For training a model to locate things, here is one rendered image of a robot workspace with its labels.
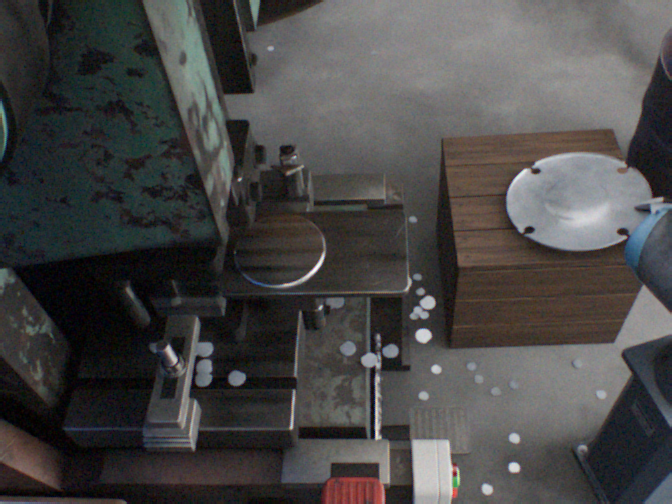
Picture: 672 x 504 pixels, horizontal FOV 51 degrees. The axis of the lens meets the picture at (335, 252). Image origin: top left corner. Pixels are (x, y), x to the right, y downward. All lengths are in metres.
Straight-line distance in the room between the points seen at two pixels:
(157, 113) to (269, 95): 1.88
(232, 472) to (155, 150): 0.55
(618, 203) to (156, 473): 1.04
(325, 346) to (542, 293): 0.68
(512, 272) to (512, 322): 0.20
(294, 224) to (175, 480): 0.38
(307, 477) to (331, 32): 1.94
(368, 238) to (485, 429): 0.82
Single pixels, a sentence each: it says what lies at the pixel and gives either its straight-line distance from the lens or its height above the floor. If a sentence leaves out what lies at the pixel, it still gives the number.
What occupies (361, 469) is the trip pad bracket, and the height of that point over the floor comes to 0.71.
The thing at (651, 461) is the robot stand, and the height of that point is 0.30.
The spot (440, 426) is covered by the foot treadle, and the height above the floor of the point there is 0.16.
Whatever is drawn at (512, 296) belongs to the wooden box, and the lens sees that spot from 1.57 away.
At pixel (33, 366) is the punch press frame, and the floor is 0.78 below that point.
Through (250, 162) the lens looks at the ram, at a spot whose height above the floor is 0.95.
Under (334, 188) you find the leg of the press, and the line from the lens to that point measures 1.20.
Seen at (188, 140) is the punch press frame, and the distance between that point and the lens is 0.53.
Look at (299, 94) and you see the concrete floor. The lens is 2.38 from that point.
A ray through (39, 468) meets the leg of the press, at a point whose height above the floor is 0.64.
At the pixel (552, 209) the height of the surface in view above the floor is 0.38.
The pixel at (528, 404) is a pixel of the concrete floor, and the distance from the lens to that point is 1.71.
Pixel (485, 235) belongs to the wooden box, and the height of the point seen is 0.35.
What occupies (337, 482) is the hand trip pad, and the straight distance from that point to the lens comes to 0.82.
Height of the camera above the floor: 1.53
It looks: 53 degrees down
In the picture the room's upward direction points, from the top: 7 degrees counter-clockwise
